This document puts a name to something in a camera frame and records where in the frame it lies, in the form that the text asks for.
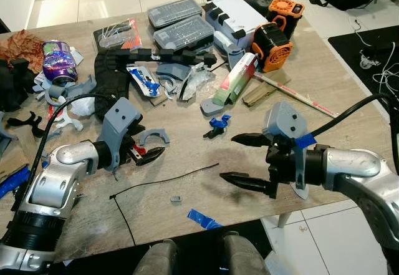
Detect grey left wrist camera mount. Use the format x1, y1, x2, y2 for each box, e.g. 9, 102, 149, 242
97, 97, 144, 171

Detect robot left leg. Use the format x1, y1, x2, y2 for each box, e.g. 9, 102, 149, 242
133, 239, 180, 275

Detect small blue black clip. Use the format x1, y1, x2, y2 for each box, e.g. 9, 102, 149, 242
203, 113, 232, 140

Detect grey printed arch part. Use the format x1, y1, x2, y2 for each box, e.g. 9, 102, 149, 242
138, 128, 171, 147

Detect black floor mat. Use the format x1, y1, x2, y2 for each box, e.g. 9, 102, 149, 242
328, 25, 399, 133

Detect blue white sachet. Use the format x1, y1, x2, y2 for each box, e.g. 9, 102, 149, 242
126, 64, 162, 99

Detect black bulky gripper part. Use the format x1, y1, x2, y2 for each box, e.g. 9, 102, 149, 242
0, 58, 36, 112

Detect large orange black fan unit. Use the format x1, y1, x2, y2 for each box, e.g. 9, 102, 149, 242
251, 22, 294, 74

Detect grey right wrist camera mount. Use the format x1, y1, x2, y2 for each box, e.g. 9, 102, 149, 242
264, 100, 310, 201

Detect large grey screw box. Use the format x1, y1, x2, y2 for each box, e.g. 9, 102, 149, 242
152, 14, 215, 52

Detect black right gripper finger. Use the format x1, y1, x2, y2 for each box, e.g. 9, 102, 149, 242
231, 133, 273, 148
219, 171, 274, 193

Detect green red carton box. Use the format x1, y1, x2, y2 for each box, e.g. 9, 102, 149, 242
212, 51, 259, 107

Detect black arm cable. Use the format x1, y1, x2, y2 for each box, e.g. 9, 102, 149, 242
25, 94, 119, 191
309, 94, 399, 163

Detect grey printed base part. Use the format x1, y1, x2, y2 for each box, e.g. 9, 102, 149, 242
199, 96, 226, 116

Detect white plastic case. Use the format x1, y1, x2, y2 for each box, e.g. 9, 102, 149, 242
204, 0, 271, 56

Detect clear plastic bag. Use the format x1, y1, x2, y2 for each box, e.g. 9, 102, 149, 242
180, 62, 216, 102

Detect white table leg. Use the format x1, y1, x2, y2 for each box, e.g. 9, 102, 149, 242
277, 211, 294, 229

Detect white cable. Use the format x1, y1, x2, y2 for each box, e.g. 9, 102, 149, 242
354, 18, 399, 96

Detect white printed ring parts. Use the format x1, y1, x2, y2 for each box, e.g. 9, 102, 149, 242
34, 75, 99, 133

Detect brown crumpled wrapper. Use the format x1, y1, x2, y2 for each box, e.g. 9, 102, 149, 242
0, 29, 46, 74

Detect brown cardboard piece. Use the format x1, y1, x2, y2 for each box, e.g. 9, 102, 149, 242
241, 75, 278, 108

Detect long black fabric glove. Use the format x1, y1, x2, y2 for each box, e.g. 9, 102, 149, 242
93, 47, 218, 105

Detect black printed hook part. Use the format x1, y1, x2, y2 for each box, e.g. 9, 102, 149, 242
6, 111, 46, 138

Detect thin black cable tie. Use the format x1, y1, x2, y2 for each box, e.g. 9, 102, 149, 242
110, 162, 221, 246

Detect red clear parts packet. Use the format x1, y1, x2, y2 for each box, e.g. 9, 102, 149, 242
93, 17, 142, 52

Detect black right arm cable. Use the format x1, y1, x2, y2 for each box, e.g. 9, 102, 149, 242
309, 94, 399, 163

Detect small grey screw box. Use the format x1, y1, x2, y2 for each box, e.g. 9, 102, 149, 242
147, 0, 203, 30

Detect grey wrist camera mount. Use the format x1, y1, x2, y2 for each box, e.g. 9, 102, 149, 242
264, 100, 310, 201
97, 97, 144, 171

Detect blue tape on cable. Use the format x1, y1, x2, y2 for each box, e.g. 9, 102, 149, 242
295, 134, 318, 149

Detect blue tape strip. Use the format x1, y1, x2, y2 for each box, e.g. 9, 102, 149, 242
187, 209, 223, 230

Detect small orange black fan unit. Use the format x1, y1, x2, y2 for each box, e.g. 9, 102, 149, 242
267, 0, 305, 39

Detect long thin wooden stick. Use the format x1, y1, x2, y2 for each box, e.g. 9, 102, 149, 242
256, 71, 341, 119

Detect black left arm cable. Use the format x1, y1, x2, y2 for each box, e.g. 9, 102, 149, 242
25, 94, 119, 191

